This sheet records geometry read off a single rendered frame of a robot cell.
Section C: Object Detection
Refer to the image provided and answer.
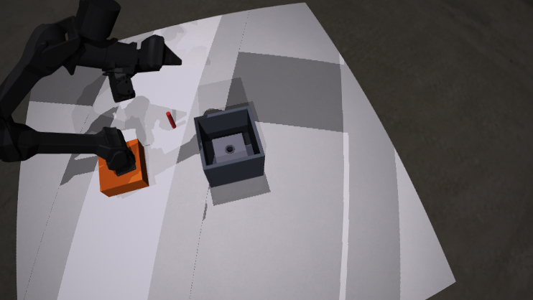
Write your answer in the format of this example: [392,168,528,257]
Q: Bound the dark red peg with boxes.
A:
[166,112,176,128]

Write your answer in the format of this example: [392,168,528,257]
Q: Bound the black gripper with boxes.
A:
[101,34,182,78]

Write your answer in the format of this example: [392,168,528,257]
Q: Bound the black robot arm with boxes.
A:
[0,0,136,176]

